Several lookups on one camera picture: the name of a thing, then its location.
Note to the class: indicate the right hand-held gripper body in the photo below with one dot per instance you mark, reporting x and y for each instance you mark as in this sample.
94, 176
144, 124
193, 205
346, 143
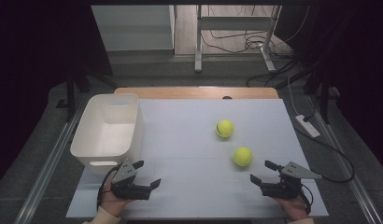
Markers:
286, 188

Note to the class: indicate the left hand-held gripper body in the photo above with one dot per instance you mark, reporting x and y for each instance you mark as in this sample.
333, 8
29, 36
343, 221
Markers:
125, 186

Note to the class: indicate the yellow tennis ball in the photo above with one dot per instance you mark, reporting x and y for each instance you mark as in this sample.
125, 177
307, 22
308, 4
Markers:
243, 156
225, 129

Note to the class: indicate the white plastic storage bin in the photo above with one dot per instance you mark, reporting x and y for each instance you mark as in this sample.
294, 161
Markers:
108, 137

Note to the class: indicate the person's right hand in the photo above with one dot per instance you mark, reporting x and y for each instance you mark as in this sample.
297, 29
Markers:
295, 208

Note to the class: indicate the white table cover sheet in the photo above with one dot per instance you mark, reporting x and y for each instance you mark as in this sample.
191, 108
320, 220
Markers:
186, 161

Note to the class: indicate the white power strip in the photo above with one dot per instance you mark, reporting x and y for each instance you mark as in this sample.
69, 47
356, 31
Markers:
308, 126

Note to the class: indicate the black metal stand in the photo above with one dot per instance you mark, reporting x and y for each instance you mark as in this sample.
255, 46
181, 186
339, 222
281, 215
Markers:
70, 93
323, 93

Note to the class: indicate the white cabinet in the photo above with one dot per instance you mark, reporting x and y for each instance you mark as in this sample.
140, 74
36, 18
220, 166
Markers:
133, 28

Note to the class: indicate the grey metal floor rail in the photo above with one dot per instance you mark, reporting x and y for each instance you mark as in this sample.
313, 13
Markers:
351, 177
46, 168

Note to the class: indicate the grey metal desk frame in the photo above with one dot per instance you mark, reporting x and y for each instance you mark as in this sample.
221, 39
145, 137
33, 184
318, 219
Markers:
234, 23

